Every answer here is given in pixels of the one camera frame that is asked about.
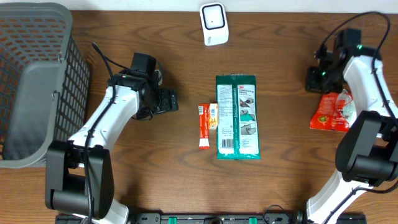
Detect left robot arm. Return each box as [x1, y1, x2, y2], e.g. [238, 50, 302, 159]
[45, 74, 178, 223]

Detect orange tissue pack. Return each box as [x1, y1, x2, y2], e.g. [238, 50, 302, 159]
[208, 103, 218, 130]

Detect red snack bag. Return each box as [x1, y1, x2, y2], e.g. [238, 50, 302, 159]
[310, 93, 349, 132]

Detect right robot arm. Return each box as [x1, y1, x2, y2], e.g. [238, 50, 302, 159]
[296, 44, 397, 223]

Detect red packet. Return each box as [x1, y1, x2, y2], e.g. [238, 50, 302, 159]
[198, 103, 210, 150]

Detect light green wipes pack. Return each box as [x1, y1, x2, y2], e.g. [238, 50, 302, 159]
[338, 89, 357, 128]

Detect white barcode scanner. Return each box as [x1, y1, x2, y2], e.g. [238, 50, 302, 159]
[199, 2, 229, 46]

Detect grey plastic mesh basket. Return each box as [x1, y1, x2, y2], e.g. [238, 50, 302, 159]
[1, 2, 91, 169]

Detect dark green packet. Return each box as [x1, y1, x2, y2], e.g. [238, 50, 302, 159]
[216, 74, 261, 160]

